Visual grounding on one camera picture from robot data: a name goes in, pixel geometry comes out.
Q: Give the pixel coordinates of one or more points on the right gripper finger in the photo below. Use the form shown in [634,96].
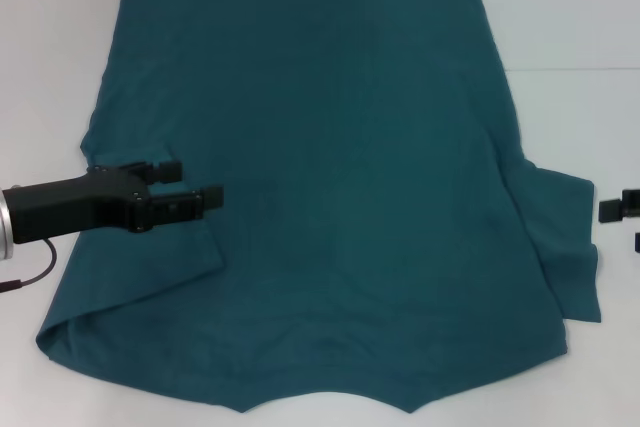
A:
[612,211]
[638,242]

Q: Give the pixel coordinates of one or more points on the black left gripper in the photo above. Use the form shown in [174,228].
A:
[75,204]

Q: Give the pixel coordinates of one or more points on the teal blue shirt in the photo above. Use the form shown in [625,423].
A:
[325,147]

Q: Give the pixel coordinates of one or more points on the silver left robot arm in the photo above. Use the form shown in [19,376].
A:
[4,219]

